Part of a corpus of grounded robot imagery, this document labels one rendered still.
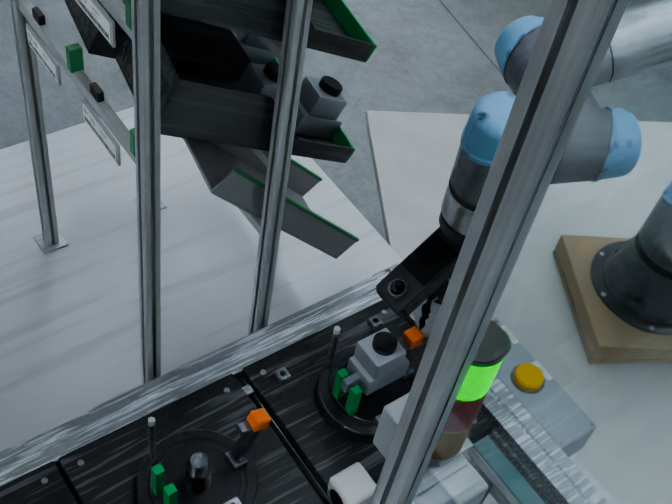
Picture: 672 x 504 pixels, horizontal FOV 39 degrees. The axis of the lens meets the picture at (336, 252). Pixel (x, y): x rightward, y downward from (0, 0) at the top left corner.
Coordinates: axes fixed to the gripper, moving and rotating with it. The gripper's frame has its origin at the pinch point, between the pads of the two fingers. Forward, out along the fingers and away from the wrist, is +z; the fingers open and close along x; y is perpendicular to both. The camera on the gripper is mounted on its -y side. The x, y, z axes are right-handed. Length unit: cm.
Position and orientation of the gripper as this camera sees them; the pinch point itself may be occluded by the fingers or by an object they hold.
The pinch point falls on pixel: (421, 330)
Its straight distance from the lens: 121.0
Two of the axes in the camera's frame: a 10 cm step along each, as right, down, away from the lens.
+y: 8.1, -3.6, 4.6
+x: -5.7, -6.7, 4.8
